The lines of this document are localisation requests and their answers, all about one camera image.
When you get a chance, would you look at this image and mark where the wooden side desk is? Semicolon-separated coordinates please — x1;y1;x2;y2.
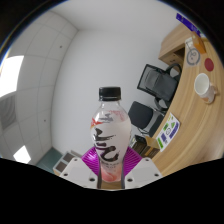
157;22;201;65

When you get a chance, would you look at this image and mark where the tan cardboard box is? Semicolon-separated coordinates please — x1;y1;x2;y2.
145;135;161;152

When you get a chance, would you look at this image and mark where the white leaflet with coloured shapes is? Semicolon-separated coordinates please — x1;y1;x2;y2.
155;112;182;153

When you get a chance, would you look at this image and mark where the purple packet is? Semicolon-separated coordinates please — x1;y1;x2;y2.
175;12;201;35

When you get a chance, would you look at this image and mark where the orange-brown small box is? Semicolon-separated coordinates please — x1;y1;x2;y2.
193;34;208;55

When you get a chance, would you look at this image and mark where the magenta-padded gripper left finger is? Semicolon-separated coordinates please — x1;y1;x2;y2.
58;146;102;190

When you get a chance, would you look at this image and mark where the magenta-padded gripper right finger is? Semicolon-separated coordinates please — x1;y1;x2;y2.
121;147;164;190

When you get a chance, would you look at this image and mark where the flat round red coaster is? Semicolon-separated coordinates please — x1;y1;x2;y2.
203;57;215;72

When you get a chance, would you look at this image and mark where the clear drink bottle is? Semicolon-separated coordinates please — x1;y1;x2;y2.
89;86;131;183

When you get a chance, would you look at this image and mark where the white mug with orange print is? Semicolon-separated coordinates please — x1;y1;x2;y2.
193;72;219;105

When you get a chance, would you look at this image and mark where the black mesh-back office chair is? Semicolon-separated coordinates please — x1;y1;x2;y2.
136;62;183;103

